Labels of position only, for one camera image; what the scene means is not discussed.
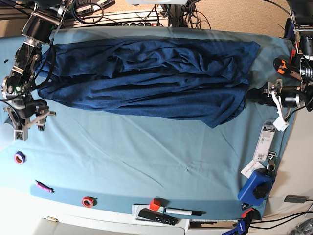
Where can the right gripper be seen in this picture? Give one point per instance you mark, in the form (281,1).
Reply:
(23,109)

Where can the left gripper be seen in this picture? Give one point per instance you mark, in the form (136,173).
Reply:
(291,97)

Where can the blue t-shirt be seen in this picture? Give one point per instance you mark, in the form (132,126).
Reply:
(183,79)

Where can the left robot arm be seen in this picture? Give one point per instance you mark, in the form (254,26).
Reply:
(300,32)

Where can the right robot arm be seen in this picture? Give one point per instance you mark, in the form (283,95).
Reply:
(44,21)

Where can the orange black clamp lower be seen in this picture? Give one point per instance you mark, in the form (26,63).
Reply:
(286,70)

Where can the orange black clamp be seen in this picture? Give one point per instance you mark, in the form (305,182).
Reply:
(292,60)
(286,70)

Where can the purple tape roll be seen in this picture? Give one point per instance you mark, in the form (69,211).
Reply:
(19,158)

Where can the orange black clamp upper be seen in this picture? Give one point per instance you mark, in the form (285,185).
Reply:
(292,60)

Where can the grey packaged tool card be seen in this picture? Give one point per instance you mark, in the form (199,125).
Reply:
(265,140)

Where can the pink marker pen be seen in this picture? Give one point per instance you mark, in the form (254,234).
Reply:
(44,187)

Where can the white paper tag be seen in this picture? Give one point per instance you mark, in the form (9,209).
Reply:
(251,167)

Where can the silver carabiner keys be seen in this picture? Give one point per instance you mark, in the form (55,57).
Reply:
(271,166)

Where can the blue box black knob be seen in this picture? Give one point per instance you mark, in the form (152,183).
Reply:
(257,188)

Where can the red tape roll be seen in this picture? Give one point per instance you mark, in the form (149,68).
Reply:
(89,202)

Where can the grey phone on table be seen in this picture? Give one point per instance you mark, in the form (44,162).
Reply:
(295,199)

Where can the orange clamp bottom edge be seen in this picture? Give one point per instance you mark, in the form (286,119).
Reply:
(249,212)

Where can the blue clamp bottom edge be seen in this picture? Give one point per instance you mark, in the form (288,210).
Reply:
(241,228)

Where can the black remote control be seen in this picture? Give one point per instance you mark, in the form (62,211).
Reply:
(157,217)

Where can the red cube block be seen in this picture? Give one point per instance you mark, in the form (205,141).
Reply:
(155,205)

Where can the white black marker pen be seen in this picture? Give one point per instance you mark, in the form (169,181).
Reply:
(183,212)

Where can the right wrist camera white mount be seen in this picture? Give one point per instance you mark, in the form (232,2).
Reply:
(21,128)

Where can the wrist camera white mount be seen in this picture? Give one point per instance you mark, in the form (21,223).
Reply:
(21,128)
(278,115)

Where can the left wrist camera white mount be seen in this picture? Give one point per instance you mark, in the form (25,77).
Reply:
(278,115)

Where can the white power strip red switch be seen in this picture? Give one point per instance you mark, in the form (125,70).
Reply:
(153,24)

